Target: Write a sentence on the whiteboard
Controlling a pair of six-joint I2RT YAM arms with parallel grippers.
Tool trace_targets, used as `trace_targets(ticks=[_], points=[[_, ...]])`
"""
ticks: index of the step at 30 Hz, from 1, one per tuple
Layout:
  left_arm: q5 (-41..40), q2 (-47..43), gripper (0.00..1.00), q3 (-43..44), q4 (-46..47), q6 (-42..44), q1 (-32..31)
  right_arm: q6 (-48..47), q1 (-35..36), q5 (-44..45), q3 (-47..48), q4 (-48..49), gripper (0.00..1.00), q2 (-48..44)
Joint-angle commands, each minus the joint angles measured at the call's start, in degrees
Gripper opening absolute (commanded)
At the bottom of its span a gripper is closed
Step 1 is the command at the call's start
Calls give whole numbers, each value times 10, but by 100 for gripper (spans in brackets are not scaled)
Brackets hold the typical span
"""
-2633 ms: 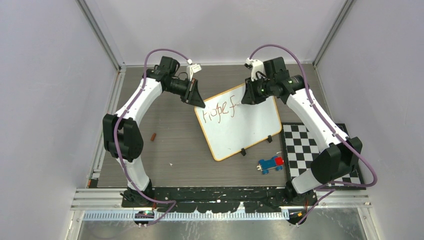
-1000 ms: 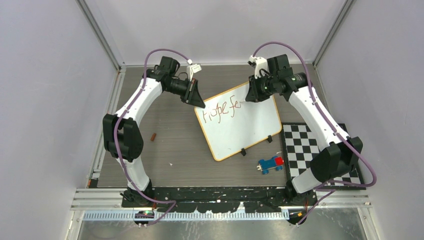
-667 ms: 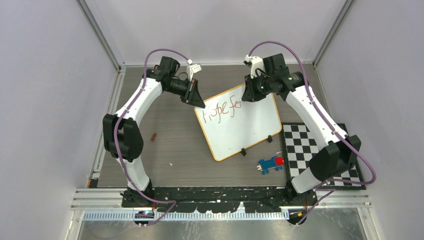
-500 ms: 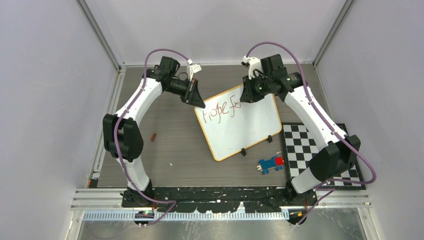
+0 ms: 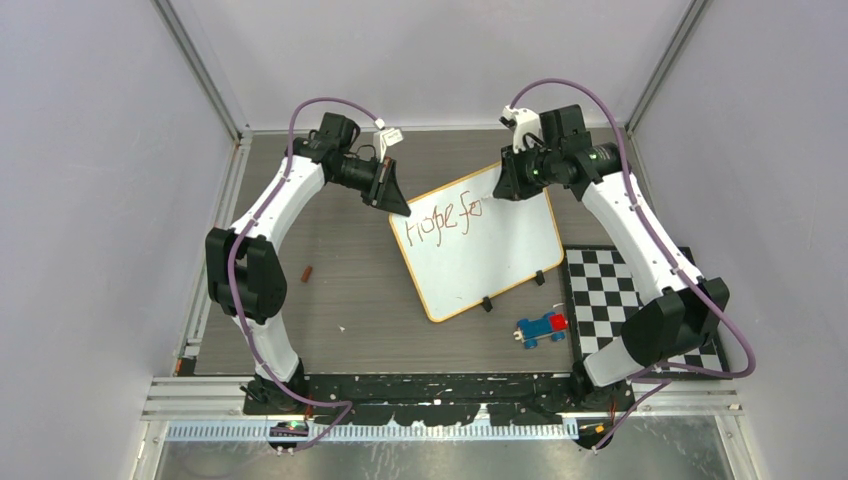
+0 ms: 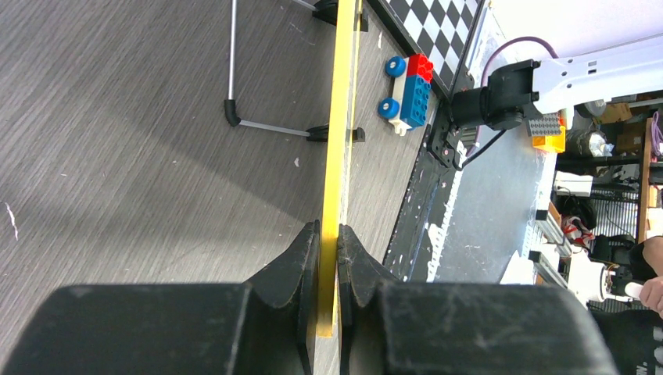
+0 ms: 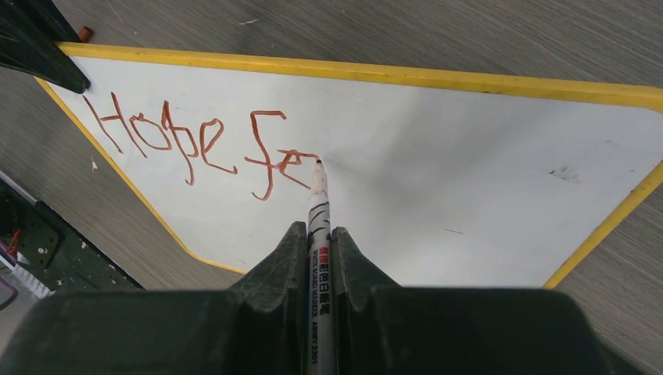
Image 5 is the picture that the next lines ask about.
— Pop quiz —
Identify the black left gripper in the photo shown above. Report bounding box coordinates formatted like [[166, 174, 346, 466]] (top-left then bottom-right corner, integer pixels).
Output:
[[332, 156, 412, 217]]

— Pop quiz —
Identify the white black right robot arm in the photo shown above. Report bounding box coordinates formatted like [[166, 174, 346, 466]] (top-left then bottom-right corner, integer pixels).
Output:
[[493, 105, 730, 411]]

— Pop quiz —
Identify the aluminium front frame rail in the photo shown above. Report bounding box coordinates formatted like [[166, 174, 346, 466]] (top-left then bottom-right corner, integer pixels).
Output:
[[141, 377, 744, 443]]

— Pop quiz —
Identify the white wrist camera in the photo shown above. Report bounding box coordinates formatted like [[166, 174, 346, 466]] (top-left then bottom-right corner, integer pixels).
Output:
[[499, 105, 544, 154], [373, 117, 404, 161]]

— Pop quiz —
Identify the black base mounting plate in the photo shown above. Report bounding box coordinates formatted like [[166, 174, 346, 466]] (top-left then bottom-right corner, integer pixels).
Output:
[[241, 373, 635, 427]]

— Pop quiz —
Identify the metal whiteboard stand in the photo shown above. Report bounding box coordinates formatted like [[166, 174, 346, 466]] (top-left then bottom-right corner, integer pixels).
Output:
[[480, 270, 546, 313]]

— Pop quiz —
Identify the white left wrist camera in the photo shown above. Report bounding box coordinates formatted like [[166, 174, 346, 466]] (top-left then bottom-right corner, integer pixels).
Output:
[[373, 117, 404, 161]]

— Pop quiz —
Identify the blue red toy car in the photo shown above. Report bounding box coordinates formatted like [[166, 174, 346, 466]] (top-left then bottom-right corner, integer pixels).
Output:
[[513, 312, 569, 349]]

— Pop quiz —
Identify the yellow framed whiteboard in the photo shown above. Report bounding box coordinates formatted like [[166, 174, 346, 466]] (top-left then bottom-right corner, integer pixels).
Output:
[[388, 164, 565, 323]]

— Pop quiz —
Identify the black white checkerboard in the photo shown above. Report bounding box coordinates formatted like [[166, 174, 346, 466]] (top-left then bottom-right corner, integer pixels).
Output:
[[559, 244, 730, 380]]

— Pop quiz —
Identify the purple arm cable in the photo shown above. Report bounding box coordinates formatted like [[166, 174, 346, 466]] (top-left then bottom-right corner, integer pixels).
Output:
[[227, 96, 386, 452], [506, 78, 757, 452]]

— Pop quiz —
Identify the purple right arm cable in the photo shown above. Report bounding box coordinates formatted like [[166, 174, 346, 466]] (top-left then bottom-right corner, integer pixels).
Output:
[[506, 78, 757, 452]]

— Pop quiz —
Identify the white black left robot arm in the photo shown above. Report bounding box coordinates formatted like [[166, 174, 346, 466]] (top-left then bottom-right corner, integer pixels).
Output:
[[205, 113, 411, 414]]

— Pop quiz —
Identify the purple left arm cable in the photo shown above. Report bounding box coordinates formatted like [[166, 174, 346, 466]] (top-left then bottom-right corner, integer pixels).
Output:
[[227, 96, 386, 452]]

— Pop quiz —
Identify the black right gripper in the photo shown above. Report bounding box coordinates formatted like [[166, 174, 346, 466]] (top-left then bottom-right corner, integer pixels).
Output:
[[495, 139, 560, 201]]

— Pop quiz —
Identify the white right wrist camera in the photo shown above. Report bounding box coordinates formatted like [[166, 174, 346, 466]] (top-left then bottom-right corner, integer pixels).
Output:
[[499, 105, 544, 154]]

